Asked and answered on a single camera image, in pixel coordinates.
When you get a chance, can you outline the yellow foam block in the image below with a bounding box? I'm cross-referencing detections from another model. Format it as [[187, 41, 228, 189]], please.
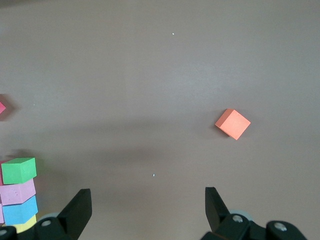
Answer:
[[8, 214, 38, 235]]

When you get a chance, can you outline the brown table cover sheet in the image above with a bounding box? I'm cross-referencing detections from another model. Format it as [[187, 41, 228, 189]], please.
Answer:
[[0, 0, 320, 240]]

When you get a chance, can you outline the orange foam block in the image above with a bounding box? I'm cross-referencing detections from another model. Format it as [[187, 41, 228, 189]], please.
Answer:
[[214, 108, 252, 141]]

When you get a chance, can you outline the green foam block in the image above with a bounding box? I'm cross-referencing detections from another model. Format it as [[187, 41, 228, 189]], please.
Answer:
[[1, 157, 38, 185]]

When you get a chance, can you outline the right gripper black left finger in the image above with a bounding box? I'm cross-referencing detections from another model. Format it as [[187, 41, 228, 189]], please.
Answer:
[[0, 188, 93, 240]]

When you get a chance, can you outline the blue foam block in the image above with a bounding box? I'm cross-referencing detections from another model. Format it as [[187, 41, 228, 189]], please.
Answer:
[[1, 194, 39, 226]]

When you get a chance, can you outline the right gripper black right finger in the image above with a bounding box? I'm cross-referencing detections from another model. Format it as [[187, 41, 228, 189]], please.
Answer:
[[199, 186, 308, 240]]

